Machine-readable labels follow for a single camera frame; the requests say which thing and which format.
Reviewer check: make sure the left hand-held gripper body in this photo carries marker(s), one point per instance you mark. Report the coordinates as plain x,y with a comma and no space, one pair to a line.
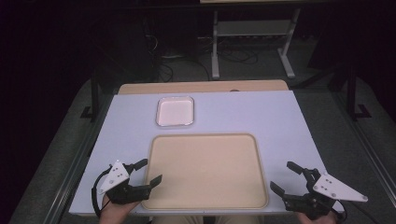
115,179

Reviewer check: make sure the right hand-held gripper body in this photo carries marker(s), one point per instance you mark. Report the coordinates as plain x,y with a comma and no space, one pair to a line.
333,188

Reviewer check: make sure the person's left hand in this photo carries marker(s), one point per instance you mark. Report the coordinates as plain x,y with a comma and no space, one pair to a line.
113,213

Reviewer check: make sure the person's right hand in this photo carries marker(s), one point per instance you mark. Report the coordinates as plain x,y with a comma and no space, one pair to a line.
320,220

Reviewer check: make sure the large beige tray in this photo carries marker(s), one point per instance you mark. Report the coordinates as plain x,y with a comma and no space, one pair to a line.
207,171

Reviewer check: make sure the black metal stand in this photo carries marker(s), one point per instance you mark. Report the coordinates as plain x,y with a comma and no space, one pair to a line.
352,96
94,99

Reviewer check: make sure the dark computer tower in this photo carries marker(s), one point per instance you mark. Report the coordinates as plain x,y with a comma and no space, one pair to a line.
179,34

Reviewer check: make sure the white metal table frame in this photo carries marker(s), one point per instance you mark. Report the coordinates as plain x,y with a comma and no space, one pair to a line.
214,46

